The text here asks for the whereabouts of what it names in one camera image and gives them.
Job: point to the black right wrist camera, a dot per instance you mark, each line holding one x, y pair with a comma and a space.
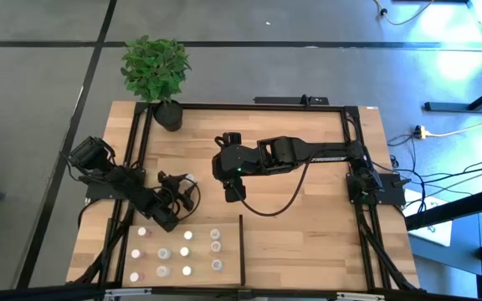
234, 193

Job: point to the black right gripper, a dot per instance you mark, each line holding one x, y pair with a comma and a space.
237, 161

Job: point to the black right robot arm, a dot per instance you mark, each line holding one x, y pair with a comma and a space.
329, 152

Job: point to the black shelf end frame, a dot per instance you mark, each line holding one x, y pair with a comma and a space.
110, 234

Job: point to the small clear medicine bottle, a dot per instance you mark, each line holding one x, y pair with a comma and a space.
216, 246

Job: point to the green artificial plant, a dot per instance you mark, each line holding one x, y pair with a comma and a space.
155, 69

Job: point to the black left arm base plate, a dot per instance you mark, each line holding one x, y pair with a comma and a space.
98, 193

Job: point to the white-capped teal medicine bottle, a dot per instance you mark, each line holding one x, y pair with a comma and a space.
187, 270

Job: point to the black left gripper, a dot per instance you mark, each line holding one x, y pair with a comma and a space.
169, 209

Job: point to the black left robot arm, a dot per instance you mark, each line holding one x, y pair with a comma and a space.
128, 184

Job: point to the black desk leg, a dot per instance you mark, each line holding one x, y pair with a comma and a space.
458, 107

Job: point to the light wooden shelf board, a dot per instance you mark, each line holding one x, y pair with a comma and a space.
201, 281

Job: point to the black divider bar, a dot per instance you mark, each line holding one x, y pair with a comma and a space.
241, 251

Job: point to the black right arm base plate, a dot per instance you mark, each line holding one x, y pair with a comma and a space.
393, 194

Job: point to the black plant pot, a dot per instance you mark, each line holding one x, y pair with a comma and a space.
167, 117

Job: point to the black flat bar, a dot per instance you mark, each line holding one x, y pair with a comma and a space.
283, 100

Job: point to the bluish clear medicine bottle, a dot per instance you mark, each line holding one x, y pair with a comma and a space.
164, 253

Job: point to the white paper box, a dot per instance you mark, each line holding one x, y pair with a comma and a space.
433, 234

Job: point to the white-capped pink medicine bottle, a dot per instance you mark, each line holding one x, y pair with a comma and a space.
142, 232
135, 253
134, 277

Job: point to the yellow plug connector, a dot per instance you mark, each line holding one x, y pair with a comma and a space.
422, 133

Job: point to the black diagonal beam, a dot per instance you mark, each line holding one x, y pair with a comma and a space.
454, 209

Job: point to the silver frame bracket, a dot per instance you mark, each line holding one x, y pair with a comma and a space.
128, 292
360, 296

